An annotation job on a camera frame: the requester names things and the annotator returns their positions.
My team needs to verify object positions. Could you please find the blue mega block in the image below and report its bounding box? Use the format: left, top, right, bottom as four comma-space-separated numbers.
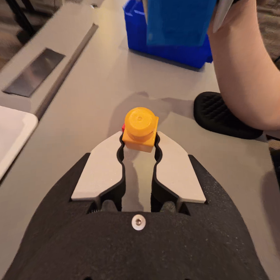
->
146, 0, 217, 47

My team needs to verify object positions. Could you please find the black oval pad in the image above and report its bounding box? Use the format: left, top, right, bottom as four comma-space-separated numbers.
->
193, 91, 264, 140

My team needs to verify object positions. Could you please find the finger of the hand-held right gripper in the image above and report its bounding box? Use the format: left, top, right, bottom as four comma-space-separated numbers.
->
212, 0, 234, 34
142, 0, 150, 22

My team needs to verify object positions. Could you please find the blue plastic bin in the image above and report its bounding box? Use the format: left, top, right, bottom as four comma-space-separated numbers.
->
122, 0, 213, 70

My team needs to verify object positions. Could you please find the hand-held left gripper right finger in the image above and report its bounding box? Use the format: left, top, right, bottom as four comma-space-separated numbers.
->
152, 131, 207, 207

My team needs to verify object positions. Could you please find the person's black shirt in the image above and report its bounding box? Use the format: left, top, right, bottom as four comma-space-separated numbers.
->
270, 147, 280, 174

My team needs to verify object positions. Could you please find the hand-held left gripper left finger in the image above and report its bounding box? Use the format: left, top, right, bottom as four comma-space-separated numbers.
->
71, 131, 126, 206

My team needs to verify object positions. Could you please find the person's right forearm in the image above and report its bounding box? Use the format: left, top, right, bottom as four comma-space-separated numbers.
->
211, 26, 280, 132

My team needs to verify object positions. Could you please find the black rectangular pad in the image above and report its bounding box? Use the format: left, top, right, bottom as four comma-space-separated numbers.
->
2, 48, 66, 98

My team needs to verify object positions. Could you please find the person's right hand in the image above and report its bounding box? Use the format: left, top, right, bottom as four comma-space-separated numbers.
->
207, 0, 258, 38

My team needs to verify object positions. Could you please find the orange mega block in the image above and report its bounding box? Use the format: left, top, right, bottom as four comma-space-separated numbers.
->
122, 106, 160, 153

